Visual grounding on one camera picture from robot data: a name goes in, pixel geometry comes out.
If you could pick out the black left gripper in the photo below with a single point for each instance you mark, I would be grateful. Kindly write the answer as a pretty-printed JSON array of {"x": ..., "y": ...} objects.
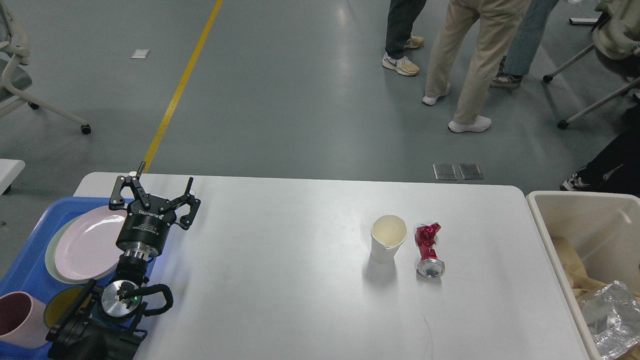
[{"x": 146, "y": 231}]

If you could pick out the pink plate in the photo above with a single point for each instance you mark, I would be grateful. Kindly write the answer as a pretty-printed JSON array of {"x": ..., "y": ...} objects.
[{"x": 85, "y": 245}]

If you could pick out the teal mug yellow inside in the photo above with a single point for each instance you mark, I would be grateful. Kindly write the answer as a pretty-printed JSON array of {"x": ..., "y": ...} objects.
[{"x": 59, "y": 304}]

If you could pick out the white paper cup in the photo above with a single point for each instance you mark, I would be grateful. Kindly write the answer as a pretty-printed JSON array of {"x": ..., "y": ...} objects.
[{"x": 387, "y": 233}]

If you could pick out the brown paper bag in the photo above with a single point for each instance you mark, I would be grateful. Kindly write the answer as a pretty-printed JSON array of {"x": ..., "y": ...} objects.
[{"x": 573, "y": 267}]

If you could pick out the silver foil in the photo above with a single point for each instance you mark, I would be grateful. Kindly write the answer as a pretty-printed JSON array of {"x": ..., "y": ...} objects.
[{"x": 612, "y": 317}]

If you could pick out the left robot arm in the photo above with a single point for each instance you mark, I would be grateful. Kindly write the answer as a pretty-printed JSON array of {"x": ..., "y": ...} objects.
[{"x": 102, "y": 321}]

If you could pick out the green plate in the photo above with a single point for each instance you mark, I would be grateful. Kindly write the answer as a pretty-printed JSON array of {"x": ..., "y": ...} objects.
[{"x": 50, "y": 255}]

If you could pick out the blue plastic tray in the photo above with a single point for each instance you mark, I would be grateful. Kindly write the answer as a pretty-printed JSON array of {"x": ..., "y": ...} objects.
[{"x": 73, "y": 242}]

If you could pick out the white side table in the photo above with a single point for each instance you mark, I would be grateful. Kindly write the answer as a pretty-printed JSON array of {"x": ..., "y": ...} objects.
[{"x": 9, "y": 170}]

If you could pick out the pink cup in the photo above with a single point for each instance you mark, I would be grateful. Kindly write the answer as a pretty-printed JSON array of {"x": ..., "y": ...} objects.
[{"x": 22, "y": 320}]

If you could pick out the grey office chair left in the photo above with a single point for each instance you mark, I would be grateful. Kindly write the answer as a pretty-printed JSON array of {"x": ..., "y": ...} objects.
[{"x": 15, "y": 43}]

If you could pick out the crushed red can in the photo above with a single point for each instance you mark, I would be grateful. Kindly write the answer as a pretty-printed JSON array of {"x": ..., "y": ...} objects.
[{"x": 429, "y": 265}]

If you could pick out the metal floor plate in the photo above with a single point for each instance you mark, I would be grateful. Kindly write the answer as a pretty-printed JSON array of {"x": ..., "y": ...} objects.
[{"x": 464, "y": 170}]

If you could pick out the person in dark jeans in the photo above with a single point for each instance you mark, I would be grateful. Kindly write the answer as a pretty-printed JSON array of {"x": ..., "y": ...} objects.
[{"x": 400, "y": 20}]

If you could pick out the person in khaki trousers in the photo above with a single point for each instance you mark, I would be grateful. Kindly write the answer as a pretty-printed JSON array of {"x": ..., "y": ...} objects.
[{"x": 498, "y": 22}]

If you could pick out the person in light jeans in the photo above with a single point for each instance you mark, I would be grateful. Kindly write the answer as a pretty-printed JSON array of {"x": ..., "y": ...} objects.
[{"x": 525, "y": 43}]

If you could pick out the beige plastic bin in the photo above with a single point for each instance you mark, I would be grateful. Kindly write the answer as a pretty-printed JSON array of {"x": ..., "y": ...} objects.
[{"x": 604, "y": 230}]

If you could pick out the seated person in black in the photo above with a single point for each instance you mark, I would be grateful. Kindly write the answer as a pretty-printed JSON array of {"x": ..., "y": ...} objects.
[{"x": 616, "y": 169}]

